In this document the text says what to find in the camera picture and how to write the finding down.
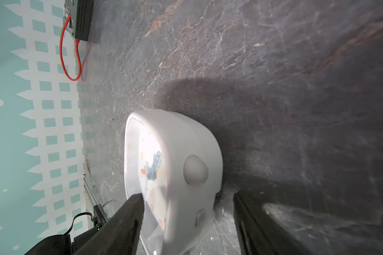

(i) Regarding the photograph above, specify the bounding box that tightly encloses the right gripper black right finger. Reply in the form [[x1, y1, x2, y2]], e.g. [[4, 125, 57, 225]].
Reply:
[[233, 191, 310, 255]]

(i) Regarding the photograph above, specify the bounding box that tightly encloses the white alarm device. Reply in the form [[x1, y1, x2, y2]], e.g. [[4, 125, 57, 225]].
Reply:
[[124, 109, 223, 255]]

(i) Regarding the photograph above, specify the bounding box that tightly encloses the red cable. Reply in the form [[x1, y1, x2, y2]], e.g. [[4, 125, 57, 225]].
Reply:
[[59, 13, 83, 82]]

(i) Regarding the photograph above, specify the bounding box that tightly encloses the black box device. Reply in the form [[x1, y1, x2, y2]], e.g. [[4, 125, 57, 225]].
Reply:
[[63, 0, 94, 41]]

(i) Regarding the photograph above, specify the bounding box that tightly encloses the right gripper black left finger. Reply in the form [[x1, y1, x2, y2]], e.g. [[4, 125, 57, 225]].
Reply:
[[76, 193, 145, 255]]

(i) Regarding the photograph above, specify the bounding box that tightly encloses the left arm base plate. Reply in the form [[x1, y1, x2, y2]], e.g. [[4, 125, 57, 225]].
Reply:
[[84, 174, 106, 230]]

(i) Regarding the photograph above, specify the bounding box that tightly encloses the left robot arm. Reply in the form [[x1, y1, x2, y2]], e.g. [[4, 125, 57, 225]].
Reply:
[[25, 233, 94, 255]]

